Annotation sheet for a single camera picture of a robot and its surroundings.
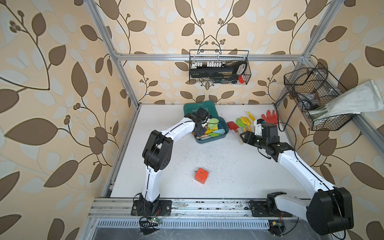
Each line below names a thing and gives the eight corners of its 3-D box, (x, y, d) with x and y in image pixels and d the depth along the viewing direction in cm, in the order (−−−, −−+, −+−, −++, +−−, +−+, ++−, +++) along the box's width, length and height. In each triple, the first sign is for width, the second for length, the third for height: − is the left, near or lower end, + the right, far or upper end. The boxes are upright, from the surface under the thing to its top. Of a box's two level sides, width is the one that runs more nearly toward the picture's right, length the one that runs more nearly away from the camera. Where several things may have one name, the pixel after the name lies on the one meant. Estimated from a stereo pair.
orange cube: (194, 179, 86) (194, 176, 81) (199, 171, 89) (199, 167, 85) (204, 185, 84) (204, 182, 79) (208, 175, 87) (209, 172, 83)
